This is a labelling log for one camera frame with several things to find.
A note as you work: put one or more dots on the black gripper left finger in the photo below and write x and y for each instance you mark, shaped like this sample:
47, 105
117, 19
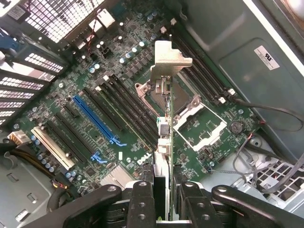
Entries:
142, 206

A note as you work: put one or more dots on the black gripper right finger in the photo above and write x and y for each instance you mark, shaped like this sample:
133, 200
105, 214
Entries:
202, 209

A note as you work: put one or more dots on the silver chipset heatsink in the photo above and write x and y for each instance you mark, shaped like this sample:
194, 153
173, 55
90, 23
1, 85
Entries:
117, 175

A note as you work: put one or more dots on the perforated metal drive cage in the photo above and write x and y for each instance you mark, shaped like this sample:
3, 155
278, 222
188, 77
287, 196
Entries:
273, 173

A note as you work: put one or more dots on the metal socket cover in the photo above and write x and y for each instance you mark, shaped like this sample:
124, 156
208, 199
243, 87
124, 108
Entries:
189, 112

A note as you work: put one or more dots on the black expansion slot blue latch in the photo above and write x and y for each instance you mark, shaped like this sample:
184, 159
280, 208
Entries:
76, 135

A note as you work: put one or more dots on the white expansion slot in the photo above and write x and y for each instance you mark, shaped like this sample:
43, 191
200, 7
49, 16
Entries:
54, 149

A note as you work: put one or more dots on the CPU socket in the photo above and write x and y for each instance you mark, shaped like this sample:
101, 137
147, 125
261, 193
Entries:
183, 95

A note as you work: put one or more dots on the white power connector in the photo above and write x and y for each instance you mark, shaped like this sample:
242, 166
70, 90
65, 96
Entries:
19, 138

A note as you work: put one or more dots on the green Dell motherboard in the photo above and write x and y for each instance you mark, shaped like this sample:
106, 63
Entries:
133, 59

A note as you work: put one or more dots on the grey computer tower case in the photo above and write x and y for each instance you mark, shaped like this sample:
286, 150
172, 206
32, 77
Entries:
237, 59

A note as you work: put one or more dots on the blue card retention clip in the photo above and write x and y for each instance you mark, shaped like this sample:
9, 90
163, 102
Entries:
8, 42

